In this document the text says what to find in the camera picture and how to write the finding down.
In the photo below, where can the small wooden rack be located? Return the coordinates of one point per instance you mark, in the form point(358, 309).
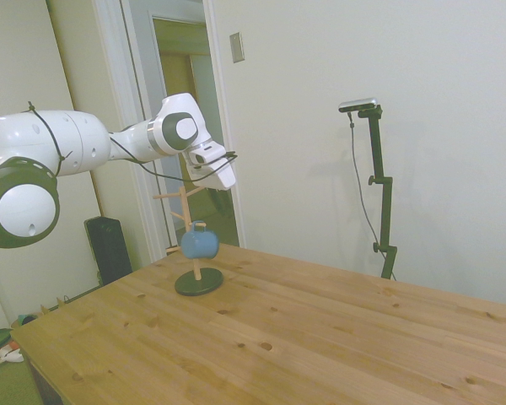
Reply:
point(52, 306)

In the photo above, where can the white door frame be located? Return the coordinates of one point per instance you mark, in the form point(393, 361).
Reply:
point(122, 84)

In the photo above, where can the grey exterior camera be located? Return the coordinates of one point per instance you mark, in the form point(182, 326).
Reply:
point(358, 104)

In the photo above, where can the black floor speaker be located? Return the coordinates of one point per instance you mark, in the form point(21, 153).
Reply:
point(107, 249)

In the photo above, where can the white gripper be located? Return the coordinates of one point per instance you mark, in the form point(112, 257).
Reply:
point(215, 175)

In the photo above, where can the wooden mug tree black base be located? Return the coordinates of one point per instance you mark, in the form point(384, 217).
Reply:
point(197, 287)

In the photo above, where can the white floor object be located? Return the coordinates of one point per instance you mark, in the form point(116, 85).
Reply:
point(13, 355)

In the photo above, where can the black camera stand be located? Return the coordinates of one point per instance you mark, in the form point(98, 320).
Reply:
point(385, 202)

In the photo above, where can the grey wall switch plate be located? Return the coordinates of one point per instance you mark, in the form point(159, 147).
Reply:
point(237, 47)

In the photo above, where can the blue enamel mug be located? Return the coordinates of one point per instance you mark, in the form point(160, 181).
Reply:
point(199, 244)

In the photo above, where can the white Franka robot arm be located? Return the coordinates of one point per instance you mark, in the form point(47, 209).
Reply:
point(80, 141)

